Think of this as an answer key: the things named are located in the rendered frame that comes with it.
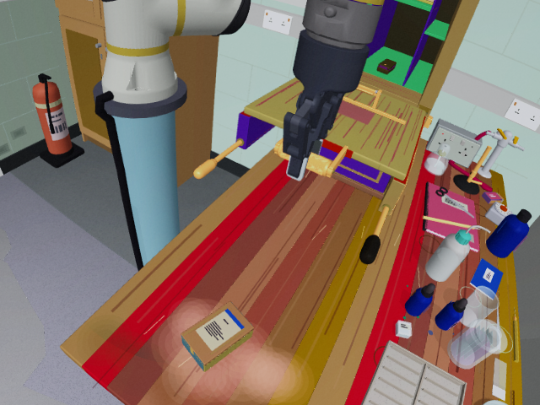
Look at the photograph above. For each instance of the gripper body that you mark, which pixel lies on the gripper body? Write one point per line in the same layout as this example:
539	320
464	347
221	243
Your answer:
329	63

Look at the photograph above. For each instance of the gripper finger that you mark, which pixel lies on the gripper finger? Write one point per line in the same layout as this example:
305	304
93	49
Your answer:
327	120
296	139

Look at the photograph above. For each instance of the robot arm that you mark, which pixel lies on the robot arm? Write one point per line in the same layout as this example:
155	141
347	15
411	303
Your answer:
143	38

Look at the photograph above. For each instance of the small dark brown box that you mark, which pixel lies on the small dark brown box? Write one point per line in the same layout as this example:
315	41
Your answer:
387	66

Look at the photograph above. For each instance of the purple specimen drawer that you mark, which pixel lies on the purple specimen drawer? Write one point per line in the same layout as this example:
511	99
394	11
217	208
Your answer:
363	169

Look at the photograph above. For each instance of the wooden bureau body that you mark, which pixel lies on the wooden bureau body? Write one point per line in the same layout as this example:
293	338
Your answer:
439	63

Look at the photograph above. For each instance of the grey socket box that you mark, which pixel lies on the grey socket box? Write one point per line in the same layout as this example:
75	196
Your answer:
457	139

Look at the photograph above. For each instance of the small purple box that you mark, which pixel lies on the small purple box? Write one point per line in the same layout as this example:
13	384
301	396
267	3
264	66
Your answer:
493	197

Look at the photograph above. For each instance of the grey box with red button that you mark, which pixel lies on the grey box with red button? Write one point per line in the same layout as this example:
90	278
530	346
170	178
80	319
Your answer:
498	213

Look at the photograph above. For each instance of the wooden slide box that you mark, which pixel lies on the wooden slide box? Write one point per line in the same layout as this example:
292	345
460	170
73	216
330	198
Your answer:
217	333

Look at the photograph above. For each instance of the grey slide tray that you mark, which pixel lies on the grey slide tray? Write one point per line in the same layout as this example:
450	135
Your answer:
411	377

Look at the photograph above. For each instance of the small white glass flask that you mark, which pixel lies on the small white glass flask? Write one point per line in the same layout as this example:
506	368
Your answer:
436	162

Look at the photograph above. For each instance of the wooden loper with black knob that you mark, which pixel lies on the wooden loper with black knob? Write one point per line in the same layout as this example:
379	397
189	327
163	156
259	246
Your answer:
373	240

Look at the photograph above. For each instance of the black scissors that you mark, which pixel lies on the black scissors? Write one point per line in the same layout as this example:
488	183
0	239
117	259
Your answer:
441	192

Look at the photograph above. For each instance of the wooden pencil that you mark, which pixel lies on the wooden pencil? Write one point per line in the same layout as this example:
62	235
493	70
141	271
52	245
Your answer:
441	221

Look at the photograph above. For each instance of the pink notebook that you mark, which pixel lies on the pink notebook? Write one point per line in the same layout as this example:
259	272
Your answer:
449	211

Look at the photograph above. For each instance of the black base stand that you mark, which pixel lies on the black base stand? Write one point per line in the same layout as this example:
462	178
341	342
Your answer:
466	183

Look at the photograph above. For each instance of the white gas tap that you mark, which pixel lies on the white gas tap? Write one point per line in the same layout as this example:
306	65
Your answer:
502	145

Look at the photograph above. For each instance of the white wash bottle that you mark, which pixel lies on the white wash bottle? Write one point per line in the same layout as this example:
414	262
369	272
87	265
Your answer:
447	257

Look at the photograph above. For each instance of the small blue dropper bottle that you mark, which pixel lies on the small blue dropper bottle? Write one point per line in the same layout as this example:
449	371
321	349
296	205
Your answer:
417	301
449	316

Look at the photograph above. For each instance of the large blue bottle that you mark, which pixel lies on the large blue bottle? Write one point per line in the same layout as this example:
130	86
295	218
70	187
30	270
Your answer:
506	236

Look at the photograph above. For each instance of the small white cube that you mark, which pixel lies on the small white cube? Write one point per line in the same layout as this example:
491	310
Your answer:
403	329

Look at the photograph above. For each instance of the wooden cupboard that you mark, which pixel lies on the wooden cupboard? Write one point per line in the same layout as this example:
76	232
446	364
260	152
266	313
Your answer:
84	84

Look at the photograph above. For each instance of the blue booklet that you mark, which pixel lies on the blue booklet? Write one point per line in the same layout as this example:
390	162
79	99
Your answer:
487	276

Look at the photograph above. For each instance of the tall clear glass beaker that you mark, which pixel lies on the tall clear glass beaker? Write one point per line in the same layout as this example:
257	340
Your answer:
481	306

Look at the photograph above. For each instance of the red fire extinguisher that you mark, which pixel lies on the red fire extinguisher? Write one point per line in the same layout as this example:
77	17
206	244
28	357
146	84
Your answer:
55	122

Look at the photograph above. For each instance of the wide clear glass beaker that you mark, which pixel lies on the wide clear glass beaker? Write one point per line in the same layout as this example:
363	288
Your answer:
478	343

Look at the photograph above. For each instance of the yellow pencil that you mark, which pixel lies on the yellow pencil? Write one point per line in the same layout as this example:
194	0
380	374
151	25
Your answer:
515	335

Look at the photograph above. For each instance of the white paper strip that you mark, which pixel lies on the white paper strip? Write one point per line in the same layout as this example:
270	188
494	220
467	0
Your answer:
500	377

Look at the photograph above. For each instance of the white wall socket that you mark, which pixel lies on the white wall socket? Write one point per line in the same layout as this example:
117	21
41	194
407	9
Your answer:
277	21
523	114

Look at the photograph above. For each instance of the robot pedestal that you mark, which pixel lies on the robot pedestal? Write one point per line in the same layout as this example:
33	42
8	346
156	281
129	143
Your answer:
147	181

